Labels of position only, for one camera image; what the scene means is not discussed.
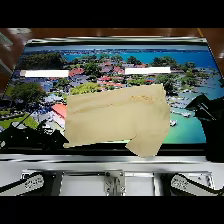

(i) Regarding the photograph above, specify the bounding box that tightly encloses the beige shirt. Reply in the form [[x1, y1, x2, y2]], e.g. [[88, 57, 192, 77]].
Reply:
[[62, 83, 172, 159]]

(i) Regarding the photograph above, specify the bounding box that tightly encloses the silver frame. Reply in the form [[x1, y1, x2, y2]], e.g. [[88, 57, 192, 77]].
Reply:
[[0, 153, 224, 197]]

